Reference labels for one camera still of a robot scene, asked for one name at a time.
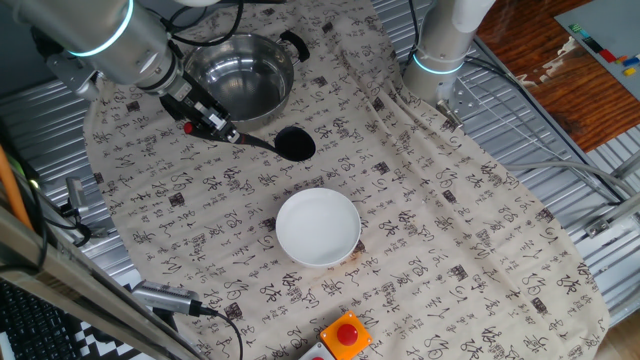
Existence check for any brown wooden desk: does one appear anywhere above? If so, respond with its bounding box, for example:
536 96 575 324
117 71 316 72
474 0 640 154

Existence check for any silver camera with ribbed housing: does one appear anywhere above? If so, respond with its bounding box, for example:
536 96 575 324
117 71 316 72
130 279 204 317

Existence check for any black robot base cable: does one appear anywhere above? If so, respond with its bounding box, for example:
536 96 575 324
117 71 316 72
404 0 624 204

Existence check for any grey board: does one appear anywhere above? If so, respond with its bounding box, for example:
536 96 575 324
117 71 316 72
553 0 640 101

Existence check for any orange tube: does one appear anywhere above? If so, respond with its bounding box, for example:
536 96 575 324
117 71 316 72
0 144 34 232

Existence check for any steel pot with black handles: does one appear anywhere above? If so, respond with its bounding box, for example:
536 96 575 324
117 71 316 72
182 29 311 134

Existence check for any aluminium frame beam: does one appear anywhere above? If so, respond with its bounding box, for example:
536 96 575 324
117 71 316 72
0 204 206 360

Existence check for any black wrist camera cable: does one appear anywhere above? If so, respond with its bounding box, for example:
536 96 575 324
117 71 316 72
159 0 246 49

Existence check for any small silver camera on clamp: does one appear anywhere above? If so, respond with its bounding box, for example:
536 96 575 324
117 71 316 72
58 176 109 240

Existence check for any grey box red mushroom button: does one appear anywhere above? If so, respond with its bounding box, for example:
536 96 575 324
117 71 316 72
297 341 337 360

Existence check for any black keyboard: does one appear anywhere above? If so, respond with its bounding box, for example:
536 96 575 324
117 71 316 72
0 279 84 360

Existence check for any white ceramic bowl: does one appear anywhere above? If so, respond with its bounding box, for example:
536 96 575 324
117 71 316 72
274 187 362 269

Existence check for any orange emergency stop button box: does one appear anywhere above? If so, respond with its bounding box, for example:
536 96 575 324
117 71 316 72
318 309 374 360

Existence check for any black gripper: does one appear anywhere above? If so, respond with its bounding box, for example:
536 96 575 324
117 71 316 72
159 74 244 146

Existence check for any thin black camera cable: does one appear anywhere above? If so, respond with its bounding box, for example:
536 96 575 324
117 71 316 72
198 305 245 360

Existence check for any black and white marker sheet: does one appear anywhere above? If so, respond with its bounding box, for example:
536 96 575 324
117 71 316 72
74 319 151 360

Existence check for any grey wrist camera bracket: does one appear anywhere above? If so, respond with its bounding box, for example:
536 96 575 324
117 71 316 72
45 52 101 102

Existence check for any grey cable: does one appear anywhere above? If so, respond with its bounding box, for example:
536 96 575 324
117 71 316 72
499 159 640 201

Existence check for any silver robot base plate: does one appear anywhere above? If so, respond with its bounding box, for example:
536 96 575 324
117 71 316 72
434 74 484 132

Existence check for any beige calligraphy print tablecloth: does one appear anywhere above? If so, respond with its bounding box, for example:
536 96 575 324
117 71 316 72
82 0 611 360

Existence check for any black ladle with red tip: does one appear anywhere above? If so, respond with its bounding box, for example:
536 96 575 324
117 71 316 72
182 119 317 163

